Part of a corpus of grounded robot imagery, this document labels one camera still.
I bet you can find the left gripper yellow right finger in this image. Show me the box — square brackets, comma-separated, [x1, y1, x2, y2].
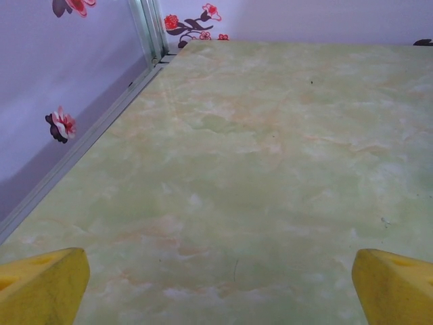
[351, 248, 433, 325]

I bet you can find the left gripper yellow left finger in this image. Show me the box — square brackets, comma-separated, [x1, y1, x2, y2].
[0, 246, 91, 325]

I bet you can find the aluminium table side rail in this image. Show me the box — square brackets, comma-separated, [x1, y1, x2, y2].
[0, 62, 168, 244]

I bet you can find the aluminium frame post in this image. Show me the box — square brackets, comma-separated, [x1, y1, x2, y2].
[128, 0, 170, 68]

